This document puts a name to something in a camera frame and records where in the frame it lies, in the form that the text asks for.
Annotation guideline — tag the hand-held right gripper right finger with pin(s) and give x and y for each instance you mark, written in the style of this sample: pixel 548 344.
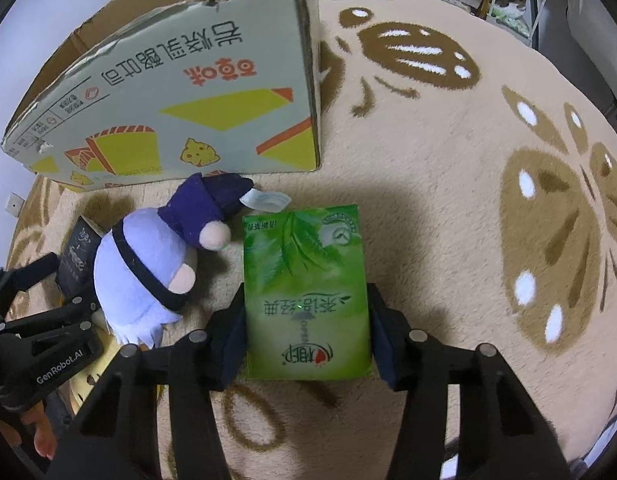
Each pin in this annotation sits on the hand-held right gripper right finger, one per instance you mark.
pixel 383 345

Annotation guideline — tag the beige patterned rug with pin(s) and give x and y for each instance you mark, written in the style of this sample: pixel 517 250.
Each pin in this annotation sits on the beige patterned rug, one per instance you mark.
pixel 438 210

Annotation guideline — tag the yellow dog plush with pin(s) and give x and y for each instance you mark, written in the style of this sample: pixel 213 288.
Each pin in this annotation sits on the yellow dog plush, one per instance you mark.
pixel 91 375

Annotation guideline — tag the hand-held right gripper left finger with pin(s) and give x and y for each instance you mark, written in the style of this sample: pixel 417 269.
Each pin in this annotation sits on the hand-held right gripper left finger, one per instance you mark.
pixel 233 345

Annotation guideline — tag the person's left hand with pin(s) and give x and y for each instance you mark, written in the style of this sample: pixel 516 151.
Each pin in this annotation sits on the person's left hand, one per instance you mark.
pixel 41 435

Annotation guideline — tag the purple and white plush doll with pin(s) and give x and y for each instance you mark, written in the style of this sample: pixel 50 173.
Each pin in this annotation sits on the purple and white plush doll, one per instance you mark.
pixel 138 260

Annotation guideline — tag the green tissue pack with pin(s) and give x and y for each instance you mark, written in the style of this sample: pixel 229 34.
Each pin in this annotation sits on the green tissue pack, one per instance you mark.
pixel 303 270

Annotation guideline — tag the printed cardboard box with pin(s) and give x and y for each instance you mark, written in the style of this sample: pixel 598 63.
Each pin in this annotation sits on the printed cardboard box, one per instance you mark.
pixel 188 85

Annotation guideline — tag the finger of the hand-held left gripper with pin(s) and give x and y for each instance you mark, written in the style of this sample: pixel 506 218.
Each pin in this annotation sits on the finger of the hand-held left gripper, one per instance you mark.
pixel 23 272
pixel 63 312

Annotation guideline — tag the black packet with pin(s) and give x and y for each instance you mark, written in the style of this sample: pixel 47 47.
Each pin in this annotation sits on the black packet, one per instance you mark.
pixel 81 255

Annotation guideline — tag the white wall socket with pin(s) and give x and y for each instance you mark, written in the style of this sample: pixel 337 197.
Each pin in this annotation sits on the white wall socket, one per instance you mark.
pixel 13 205

